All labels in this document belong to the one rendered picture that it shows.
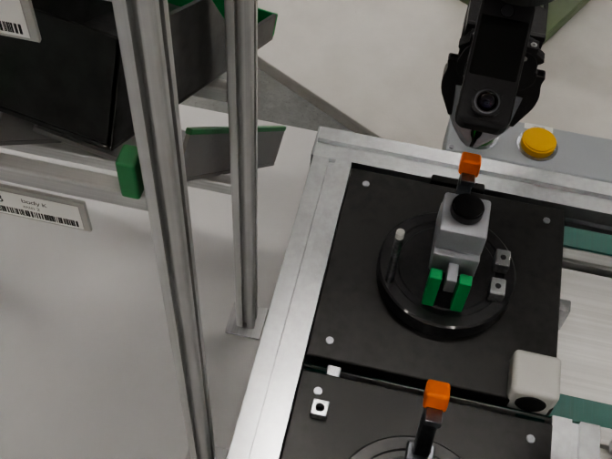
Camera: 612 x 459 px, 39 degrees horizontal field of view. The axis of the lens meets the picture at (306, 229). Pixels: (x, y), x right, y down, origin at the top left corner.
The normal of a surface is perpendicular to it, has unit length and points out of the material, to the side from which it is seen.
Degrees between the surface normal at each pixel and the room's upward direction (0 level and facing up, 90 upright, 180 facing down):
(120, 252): 0
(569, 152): 0
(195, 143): 90
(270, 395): 0
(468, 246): 90
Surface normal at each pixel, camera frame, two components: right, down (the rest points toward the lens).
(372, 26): 0.04, -0.57
